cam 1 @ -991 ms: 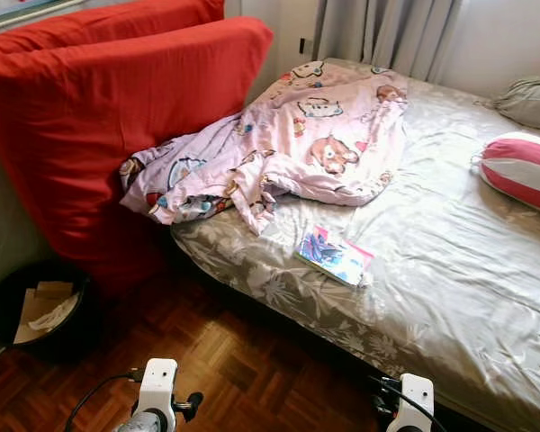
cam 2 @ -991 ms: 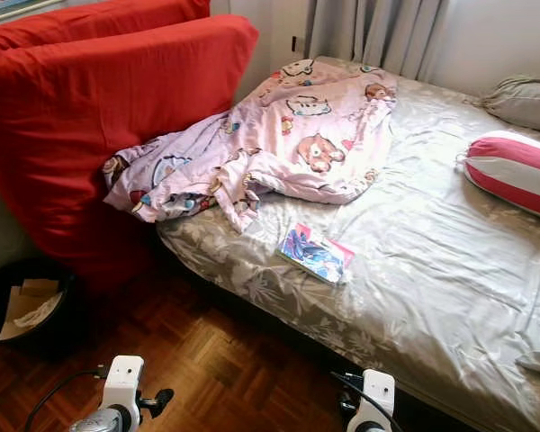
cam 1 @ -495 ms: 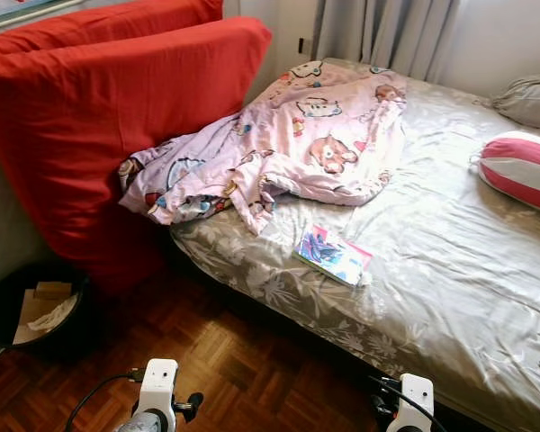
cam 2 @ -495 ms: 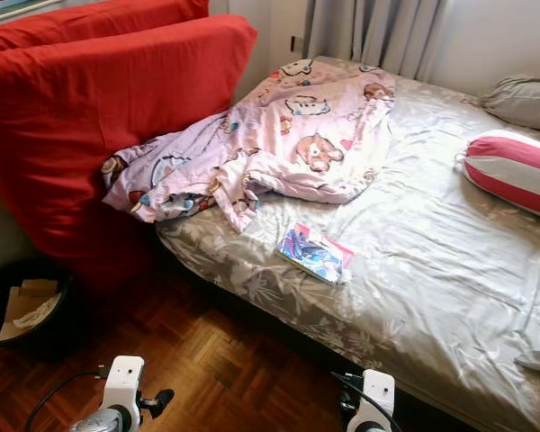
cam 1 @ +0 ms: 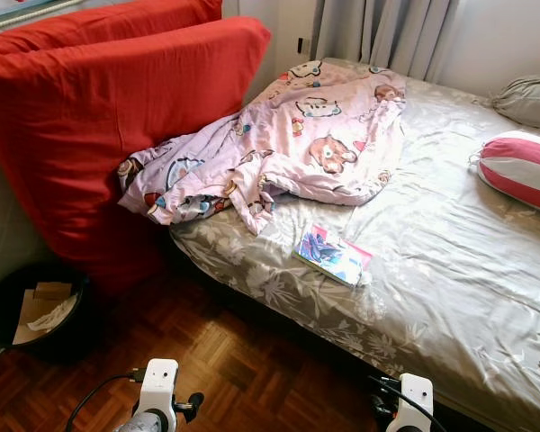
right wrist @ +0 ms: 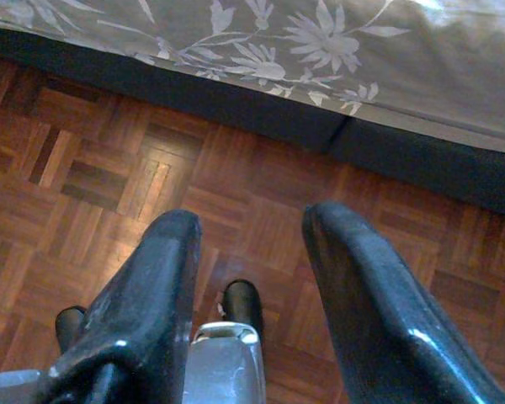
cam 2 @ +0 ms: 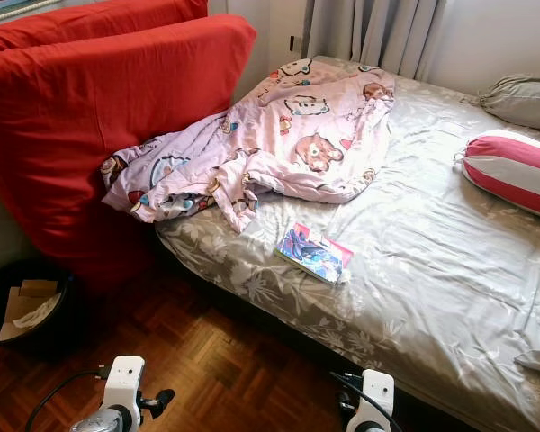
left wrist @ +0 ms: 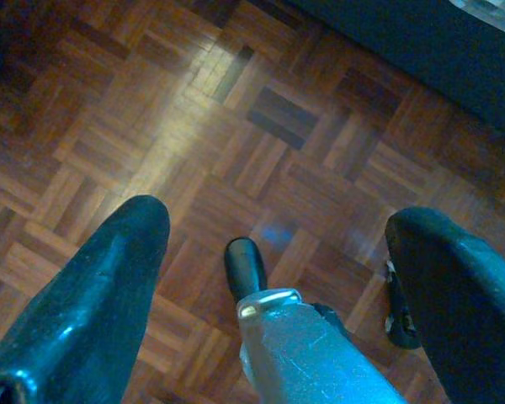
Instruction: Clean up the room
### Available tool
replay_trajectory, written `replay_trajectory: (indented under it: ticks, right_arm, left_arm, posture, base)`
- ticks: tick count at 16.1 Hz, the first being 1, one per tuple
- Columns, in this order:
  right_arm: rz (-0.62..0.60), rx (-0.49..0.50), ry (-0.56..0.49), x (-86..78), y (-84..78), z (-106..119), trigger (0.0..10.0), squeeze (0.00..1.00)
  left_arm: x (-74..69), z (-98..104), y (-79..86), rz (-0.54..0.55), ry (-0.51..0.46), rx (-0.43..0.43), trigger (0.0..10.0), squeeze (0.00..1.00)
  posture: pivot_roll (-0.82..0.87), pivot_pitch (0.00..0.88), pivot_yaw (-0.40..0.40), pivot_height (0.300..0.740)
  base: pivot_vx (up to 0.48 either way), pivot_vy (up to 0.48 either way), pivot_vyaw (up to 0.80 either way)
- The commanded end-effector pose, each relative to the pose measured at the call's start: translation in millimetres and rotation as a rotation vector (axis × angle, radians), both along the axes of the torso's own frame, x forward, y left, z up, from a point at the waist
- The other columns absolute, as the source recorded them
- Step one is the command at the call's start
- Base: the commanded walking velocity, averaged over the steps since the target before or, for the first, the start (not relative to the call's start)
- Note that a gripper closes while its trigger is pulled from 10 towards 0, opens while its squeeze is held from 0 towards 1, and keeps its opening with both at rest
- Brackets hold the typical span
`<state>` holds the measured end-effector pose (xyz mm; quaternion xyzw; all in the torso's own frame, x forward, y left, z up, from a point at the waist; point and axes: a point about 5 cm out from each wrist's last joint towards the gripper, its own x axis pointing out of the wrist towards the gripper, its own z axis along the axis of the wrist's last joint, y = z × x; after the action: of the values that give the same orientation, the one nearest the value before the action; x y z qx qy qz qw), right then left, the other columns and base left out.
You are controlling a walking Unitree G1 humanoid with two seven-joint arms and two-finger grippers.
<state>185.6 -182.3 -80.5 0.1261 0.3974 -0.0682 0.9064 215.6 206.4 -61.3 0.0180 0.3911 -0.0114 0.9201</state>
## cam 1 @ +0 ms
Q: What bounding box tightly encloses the colourful pink paperback book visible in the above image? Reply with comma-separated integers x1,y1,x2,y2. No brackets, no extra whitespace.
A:
292,224,374,289

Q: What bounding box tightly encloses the pink cartoon print blanket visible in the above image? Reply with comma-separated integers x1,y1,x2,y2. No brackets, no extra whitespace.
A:
117,59,408,237

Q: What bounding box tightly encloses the crumpled white tissue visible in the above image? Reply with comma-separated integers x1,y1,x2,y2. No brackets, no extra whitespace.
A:
27,295,79,332

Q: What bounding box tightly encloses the bed with grey floral sheet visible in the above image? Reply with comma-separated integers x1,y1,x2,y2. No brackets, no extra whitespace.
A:
169,58,540,432

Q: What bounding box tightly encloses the brown cardboard piece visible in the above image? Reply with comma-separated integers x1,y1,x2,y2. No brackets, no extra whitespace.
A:
12,282,76,347

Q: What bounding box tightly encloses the red white striped bolster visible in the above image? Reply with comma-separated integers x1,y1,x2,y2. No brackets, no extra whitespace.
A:
475,131,540,217

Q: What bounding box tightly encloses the large red cushion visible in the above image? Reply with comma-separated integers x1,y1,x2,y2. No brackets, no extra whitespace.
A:
0,0,224,55
0,16,273,294

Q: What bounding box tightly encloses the grey pleated curtain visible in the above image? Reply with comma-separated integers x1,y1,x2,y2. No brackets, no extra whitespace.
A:
310,0,460,84

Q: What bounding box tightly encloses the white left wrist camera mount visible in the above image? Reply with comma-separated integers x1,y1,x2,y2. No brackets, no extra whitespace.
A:
137,359,179,411

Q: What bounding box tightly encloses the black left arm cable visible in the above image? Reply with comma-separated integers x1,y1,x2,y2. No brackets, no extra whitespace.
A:
65,367,145,432

